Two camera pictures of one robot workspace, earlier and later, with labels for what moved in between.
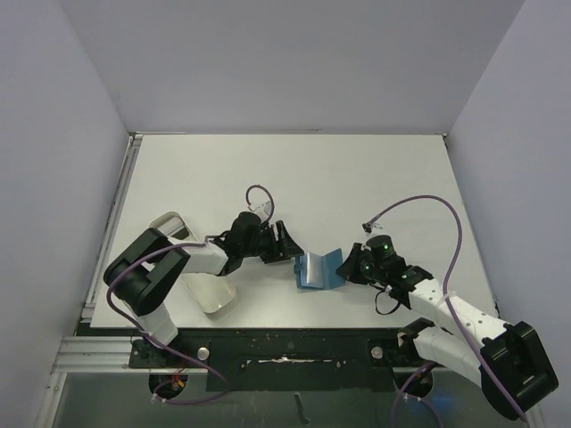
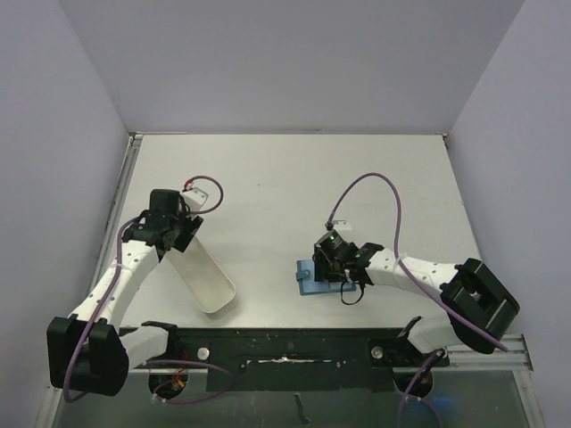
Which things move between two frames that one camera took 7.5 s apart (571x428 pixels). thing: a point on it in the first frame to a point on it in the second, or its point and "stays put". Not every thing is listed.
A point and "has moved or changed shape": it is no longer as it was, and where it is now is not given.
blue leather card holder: [315, 271] has moved or changed shape
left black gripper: [287, 248] to [188, 228]
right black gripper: [361, 266] to [323, 267]
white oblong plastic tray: [215, 294] stays put
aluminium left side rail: [132, 144] stays put
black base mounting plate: [284, 359] stays put
